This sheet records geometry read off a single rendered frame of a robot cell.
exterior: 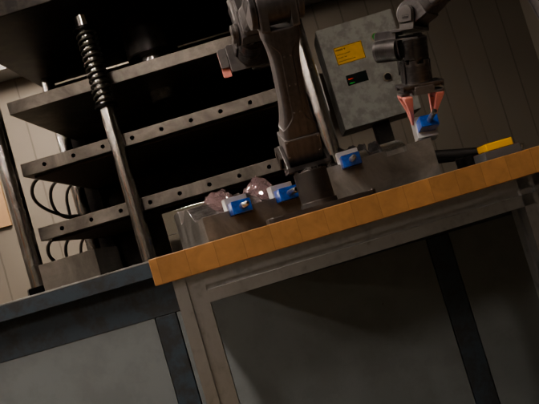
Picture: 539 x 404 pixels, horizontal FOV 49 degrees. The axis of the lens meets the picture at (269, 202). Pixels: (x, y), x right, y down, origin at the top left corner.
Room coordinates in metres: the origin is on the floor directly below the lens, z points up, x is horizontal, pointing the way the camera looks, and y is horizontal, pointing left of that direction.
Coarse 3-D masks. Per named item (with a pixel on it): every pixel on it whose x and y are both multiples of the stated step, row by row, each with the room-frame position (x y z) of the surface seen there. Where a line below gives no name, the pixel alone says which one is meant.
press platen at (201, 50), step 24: (192, 48) 2.19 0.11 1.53; (216, 48) 2.19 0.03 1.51; (120, 72) 2.20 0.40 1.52; (144, 72) 2.19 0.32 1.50; (168, 72) 2.25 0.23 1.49; (192, 72) 2.34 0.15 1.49; (216, 72) 2.44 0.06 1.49; (240, 72) 2.54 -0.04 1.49; (264, 72) 2.66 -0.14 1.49; (48, 96) 2.20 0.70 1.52; (72, 96) 2.20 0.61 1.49; (120, 96) 2.38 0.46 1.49; (144, 96) 2.48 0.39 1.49; (192, 96) 2.71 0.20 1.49; (216, 96) 2.83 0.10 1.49; (24, 120) 2.32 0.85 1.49; (48, 120) 2.42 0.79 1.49; (72, 120) 2.52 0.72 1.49; (96, 120) 2.64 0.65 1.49; (120, 120) 2.76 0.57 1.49; (144, 120) 2.89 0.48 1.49
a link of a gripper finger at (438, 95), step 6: (432, 84) 1.36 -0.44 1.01; (414, 90) 1.36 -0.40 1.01; (420, 90) 1.36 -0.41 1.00; (426, 90) 1.36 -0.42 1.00; (432, 90) 1.36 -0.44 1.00; (438, 90) 1.36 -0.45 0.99; (432, 96) 1.39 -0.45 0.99; (438, 96) 1.37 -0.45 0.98; (432, 102) 1.42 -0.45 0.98; (438, 102) 1.38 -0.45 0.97; (432, 108) 1.42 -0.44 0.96
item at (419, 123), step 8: (432, 112) 1.31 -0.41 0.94; (416, 120) 1.41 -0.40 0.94; (424, 120) 1.36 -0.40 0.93; (432, 120) 1.36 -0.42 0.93; (416, 128) 1.40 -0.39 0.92; (424, 128) 1.37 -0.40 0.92; (432, 128) 1.39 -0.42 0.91; (416, 136) 1.41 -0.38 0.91; (424, 136) 1.40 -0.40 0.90; (432, 136) 1.40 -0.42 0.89
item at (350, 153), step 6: (348, 150) 1.35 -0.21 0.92; (354, 150) 1.35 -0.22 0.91; (336, 156) 1.36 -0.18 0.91; (342, 156) 1.31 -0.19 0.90; (348, 156) 1.31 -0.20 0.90; (354, 156) 1.27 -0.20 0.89; (360, 156) 1.31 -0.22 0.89; (342, 162) 1.31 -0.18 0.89; (348, 162) 1.31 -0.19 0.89; (354, 162) 1.31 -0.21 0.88; (360, 162) 1.31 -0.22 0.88; (342, 168) 1.34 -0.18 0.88
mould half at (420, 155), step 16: (384, 144) 1.64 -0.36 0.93; (400, 144) 1.61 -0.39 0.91; (416, 144) 1.34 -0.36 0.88; (368, 160) 1.34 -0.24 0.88; (384, 160) 1.34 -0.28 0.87; (400, 160) 1.34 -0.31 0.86; (416, 160) 1.34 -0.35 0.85; (432, 160) 1.34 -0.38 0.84; (336, 176) 1.34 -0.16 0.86; (352, 176) 1.34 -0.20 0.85; (368, 176) 1.34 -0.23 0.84; (384, 176) 1.34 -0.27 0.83; (400, 176) 1.34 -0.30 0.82; (416, 176) 1.34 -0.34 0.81; (336, 192) 1.34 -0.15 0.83; (352, 192) 1.34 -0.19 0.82
